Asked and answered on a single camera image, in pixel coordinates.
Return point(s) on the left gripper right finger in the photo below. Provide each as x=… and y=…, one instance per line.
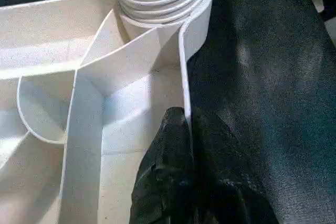
x=226, y=192

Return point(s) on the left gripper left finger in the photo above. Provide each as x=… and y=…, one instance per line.
x=165, y=182

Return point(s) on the white plastic table top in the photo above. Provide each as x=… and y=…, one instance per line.
x=52, y=40

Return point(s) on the black work mat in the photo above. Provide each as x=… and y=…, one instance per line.
x=273, y=77

